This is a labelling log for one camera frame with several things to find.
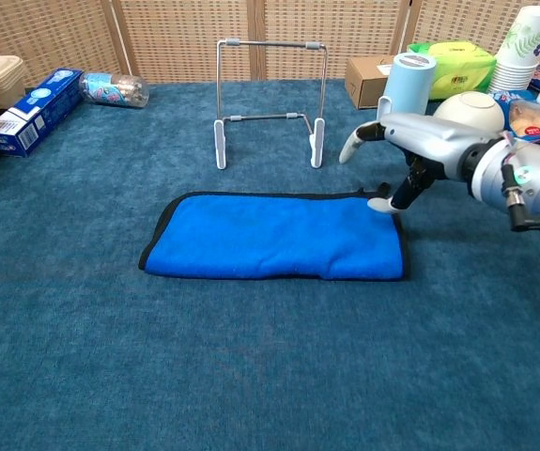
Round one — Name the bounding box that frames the metal wire stand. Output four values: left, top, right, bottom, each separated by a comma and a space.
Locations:
212, 39, 328, 170

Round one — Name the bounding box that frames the light blue cylindrical container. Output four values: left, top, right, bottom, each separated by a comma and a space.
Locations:
377, 52, 438, 117

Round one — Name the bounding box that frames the blue toothpaste box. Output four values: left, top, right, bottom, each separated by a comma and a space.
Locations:
0, 68, 85, 159

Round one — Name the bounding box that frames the brown cardboard box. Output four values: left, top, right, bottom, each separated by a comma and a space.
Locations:
344, 54, 395, 110

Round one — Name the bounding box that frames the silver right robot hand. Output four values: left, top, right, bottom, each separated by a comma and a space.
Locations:
338, 112, 503, 215

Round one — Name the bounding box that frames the teal carpet table cover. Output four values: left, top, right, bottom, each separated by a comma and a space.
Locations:
0, 79, 540, 451

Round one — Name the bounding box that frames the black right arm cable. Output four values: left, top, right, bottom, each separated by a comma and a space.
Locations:
501, 163, 540, 232

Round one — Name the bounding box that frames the green tissue pack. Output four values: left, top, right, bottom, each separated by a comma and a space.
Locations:
407, 40, 498, 101

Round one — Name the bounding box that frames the cream upturned bowl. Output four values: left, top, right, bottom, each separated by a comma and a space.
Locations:
431, 91, 506, 132

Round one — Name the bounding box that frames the stack of paper cups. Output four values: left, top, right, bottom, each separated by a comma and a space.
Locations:
487, 5, 540, 94

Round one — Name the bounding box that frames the wicker folding screen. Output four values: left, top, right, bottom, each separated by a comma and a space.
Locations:
0, 0, 540, 88

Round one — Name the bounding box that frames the blue cookie snack bag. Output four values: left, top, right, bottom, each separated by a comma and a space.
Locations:
492, 89, 540, 142

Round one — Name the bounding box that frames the grey and blue cloth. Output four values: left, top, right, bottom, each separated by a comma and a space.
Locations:
137, 182, 411, 282

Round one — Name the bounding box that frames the clear plastic snack bottle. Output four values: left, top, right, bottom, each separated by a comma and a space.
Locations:
79, 71, 150, 109

